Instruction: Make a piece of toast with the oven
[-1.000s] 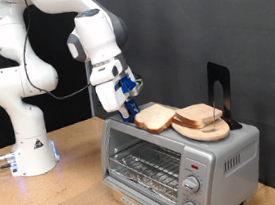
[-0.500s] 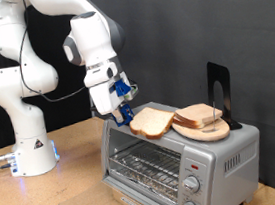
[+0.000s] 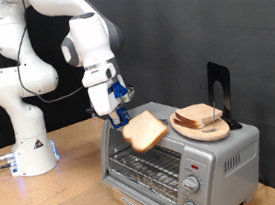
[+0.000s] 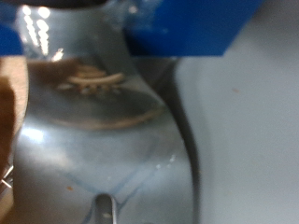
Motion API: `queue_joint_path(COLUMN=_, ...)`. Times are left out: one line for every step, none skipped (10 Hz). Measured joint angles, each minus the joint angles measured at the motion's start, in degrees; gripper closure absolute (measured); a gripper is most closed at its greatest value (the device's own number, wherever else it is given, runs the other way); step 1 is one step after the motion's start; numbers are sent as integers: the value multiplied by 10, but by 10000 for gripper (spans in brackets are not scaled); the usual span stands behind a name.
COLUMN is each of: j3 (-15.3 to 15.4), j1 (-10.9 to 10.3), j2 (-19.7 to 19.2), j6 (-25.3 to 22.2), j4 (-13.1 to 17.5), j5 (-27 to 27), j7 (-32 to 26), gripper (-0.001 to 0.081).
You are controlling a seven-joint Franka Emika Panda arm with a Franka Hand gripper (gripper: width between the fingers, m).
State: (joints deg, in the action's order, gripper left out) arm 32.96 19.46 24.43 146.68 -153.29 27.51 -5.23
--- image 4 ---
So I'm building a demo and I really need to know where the silver toaster oven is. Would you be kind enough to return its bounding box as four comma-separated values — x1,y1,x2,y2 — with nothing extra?
172,0,299,224

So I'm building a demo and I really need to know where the white bread slice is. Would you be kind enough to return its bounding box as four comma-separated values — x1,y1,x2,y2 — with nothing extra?
0,56,30,175

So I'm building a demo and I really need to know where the metal spatula with blue block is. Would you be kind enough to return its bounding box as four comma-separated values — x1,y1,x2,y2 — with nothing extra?
0,0,265,224

